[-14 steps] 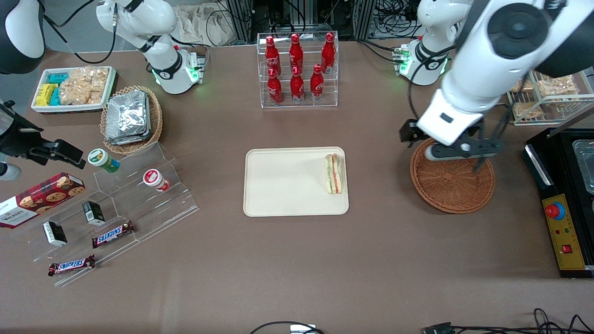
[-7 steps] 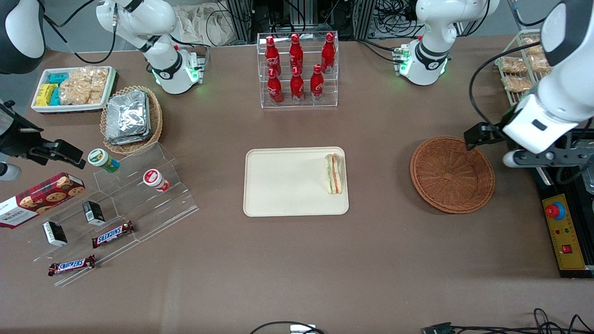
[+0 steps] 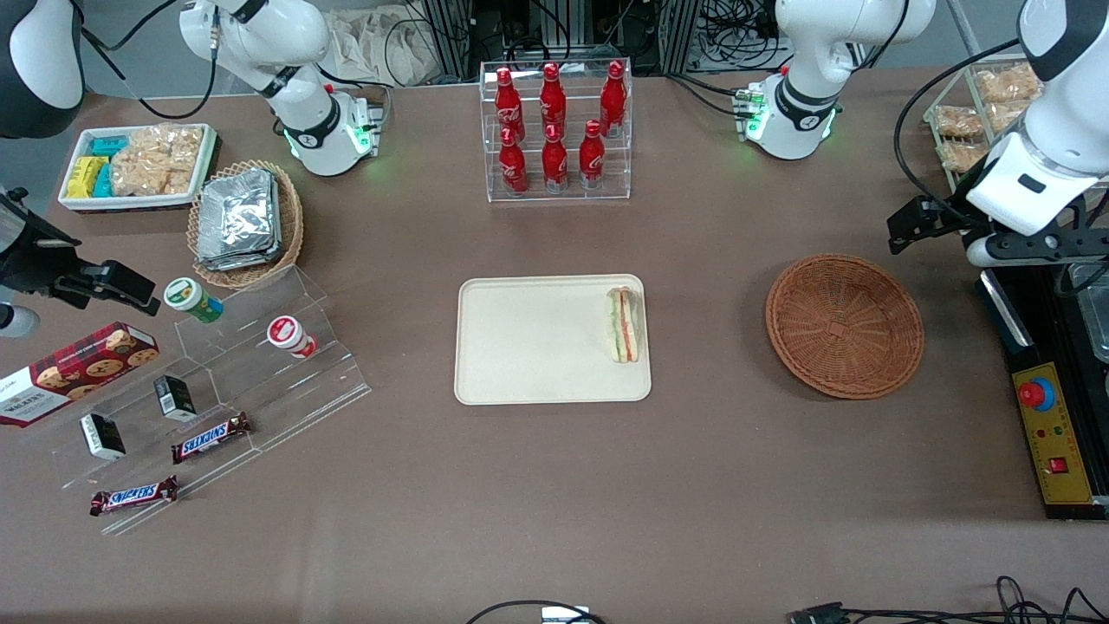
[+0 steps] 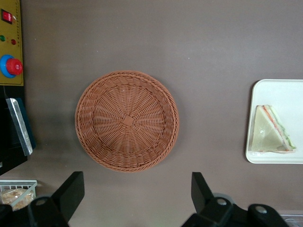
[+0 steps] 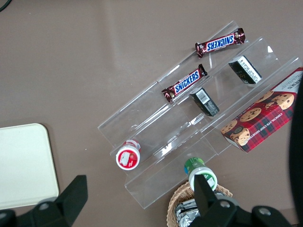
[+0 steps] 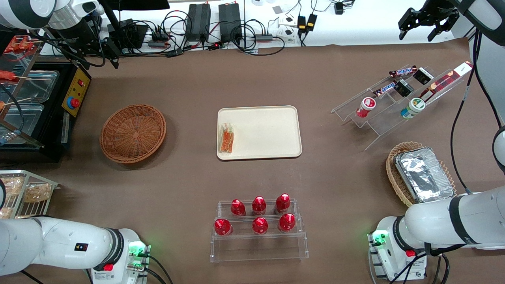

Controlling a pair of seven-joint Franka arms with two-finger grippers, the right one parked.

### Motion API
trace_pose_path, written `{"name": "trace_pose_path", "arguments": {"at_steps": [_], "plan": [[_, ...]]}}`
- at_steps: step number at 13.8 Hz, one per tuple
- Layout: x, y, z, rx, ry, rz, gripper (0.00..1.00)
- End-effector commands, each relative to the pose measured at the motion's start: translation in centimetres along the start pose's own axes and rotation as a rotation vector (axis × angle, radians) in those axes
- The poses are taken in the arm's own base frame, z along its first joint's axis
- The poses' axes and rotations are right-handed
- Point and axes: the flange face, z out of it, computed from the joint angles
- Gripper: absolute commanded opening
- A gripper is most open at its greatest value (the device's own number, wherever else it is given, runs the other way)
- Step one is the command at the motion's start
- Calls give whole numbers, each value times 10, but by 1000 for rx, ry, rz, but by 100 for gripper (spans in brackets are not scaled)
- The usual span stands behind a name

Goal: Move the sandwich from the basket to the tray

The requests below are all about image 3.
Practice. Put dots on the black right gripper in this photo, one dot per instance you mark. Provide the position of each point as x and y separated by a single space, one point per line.
35 263

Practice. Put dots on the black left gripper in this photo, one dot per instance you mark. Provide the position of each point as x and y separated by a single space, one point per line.
950 214

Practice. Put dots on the triangle sandwich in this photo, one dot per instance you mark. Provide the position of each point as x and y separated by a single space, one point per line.
624 328

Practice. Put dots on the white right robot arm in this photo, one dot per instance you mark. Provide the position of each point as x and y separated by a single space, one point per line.
260 39

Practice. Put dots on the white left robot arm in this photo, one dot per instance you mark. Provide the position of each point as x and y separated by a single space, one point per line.
1053 147

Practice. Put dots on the white rectangular snack tray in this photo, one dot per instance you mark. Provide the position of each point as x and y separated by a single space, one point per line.
74 201

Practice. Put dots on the brown round wicker basket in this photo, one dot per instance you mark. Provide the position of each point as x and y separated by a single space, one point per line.
845 328

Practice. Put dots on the light oval wicker basket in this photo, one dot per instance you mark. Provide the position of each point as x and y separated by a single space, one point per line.
290 217

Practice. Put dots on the beige plastic serving tray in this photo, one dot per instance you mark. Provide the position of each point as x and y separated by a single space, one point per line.
537 340

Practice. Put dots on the clear bagged fried snack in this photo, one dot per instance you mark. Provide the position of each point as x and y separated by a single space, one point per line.
1005 84
957 120
960 156
1005 115

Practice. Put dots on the green lidded snack cup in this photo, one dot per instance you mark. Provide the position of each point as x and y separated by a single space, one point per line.
189 296

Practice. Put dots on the red tartan cookie box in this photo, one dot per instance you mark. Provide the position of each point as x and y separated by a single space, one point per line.
69 373

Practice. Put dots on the teal snack pack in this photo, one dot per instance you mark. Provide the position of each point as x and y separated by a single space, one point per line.
110 146
104 182

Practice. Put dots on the yellow snack pack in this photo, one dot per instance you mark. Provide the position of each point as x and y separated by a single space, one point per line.
82 176

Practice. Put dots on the small black carton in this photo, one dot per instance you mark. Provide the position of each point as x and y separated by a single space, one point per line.
175 397
102 436

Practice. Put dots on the silver foil packet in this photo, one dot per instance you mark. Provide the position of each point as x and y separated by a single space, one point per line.
234 263
238 212

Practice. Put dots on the clear bag of crackers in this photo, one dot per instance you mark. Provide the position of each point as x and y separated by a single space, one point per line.
156 160

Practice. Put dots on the black control box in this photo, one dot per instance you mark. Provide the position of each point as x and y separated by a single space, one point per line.
1031 338

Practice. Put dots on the brown Snickers bar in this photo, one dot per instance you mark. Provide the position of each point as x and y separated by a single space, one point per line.
210 438
132 496

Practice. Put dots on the clear metal-rimmed container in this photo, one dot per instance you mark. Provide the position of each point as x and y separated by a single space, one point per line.
1093 316

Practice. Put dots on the red lidded snack cup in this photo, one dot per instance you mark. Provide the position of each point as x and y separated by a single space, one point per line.
288 334

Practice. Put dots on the red emergency stop button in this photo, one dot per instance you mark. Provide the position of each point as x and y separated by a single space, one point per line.
1035 394

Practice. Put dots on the clear acrylic step display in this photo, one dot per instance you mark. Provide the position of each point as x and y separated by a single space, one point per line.
286 399

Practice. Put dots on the yellow control panel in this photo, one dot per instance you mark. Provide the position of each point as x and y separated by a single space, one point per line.
1053 433

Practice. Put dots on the red cola bottle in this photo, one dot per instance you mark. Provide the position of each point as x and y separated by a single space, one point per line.
513 166
612 100
553 100
554 163
592 159
508 102

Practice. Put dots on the clear acrylic bottle rack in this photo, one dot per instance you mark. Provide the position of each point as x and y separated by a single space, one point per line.
572 195

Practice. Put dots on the beige crumpled cloth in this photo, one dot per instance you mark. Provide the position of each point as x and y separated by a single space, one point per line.
381 43

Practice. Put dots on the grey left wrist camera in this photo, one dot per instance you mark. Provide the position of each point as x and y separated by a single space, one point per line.
983 253

